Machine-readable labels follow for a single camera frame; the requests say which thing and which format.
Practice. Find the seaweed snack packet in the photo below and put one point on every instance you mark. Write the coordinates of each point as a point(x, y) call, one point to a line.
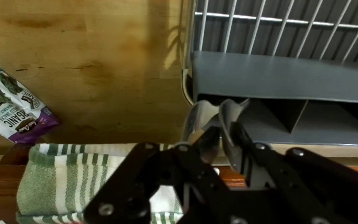
point(9, 112)

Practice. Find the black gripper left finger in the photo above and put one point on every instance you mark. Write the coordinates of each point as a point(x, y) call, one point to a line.
point(146, 186)

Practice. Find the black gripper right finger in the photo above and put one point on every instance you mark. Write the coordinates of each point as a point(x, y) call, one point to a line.
point(304, 186)

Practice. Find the green white striped towel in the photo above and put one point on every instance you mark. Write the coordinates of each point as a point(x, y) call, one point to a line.
point(55, 178)

